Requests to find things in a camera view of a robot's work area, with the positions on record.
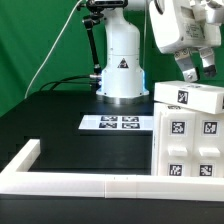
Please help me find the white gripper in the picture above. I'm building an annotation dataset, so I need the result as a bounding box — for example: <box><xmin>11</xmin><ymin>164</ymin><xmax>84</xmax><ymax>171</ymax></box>
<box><xmin>149</xmin><ymin>0</ymin><xmax>224</xmax><ymax>82</ymax></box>

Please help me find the white cabinet top block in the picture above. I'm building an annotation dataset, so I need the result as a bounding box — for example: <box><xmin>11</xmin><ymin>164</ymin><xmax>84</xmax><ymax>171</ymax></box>
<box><xmin>154</xmin><ymin>81</ymin><xmax>224</xmax><ymax>114</ymax></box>

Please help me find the white cabinet door panel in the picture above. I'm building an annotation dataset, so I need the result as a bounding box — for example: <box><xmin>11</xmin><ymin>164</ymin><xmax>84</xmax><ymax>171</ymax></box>
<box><xmin>195</xmin><ymin>113</ymin><xmax>224</xmax><ymax>178</ymax></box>

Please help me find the white cabinet body box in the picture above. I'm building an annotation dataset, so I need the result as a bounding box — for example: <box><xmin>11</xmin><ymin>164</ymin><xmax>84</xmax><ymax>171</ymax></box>
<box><xmin>151</xmin><ymin>103</ymin><xmax>224</xmax><ymax>178</ymax></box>

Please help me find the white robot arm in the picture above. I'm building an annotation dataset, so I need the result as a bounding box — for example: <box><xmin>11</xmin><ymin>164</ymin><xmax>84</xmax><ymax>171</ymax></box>
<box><xmin>86</xmin><ymin>0</ymin><xmax>224</xmax><ymax>104</ymax></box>

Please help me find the white base tag plate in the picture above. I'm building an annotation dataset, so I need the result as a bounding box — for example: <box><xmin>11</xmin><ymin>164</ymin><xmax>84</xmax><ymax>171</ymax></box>
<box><xmin>79</xmin><ymin>115</ymin><xmax>153</xmax><ymax>131</ymax></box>

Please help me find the black cable bundle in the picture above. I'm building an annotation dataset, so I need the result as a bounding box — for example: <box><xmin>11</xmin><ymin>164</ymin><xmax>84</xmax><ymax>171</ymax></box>
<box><xmin>39</xmin><ymin>75</ymin><xmax>101</xmax><ymax>92</ymax></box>

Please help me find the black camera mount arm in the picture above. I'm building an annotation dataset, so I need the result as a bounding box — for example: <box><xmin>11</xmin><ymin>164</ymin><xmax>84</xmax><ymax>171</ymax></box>
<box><xmin>78</xmin><ymin>0</ymin><xmax>128</xmax><ymax>91</ymax></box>

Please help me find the white cable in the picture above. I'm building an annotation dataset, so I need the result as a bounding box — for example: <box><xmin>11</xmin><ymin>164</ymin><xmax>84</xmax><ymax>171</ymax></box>
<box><xmin>24</xmin><ymin>0</ymin><xmax>84</xmax><ymax>100</ymax></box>

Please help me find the white U-shaped fence frame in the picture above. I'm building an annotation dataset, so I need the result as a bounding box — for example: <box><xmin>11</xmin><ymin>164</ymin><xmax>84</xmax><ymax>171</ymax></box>
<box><xmin>0</xmin><ymin>139</ymin><xmax>224</xmax><ymax>202</ymax></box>

